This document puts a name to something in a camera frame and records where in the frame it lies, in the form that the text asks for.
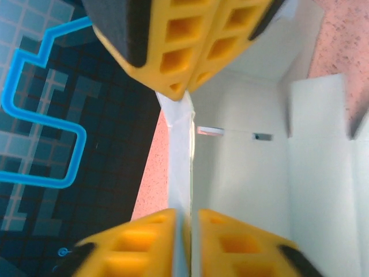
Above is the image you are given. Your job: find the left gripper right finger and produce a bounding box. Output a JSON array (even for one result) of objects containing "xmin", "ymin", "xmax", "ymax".
[{"xmin": 198, "ymin": 208, "xmax": 321, "ymax": 277}]

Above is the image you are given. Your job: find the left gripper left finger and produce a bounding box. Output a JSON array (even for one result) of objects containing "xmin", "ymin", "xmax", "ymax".
[{"xmin": 53, "ymin": 208, "xmax": 179, "ymax": 277}]

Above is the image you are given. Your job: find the light blue paper box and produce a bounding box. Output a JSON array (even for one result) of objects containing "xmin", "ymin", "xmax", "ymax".
[{"xmin": 155, "ymin": 0, "xmax": 369, "ymax": 277}]

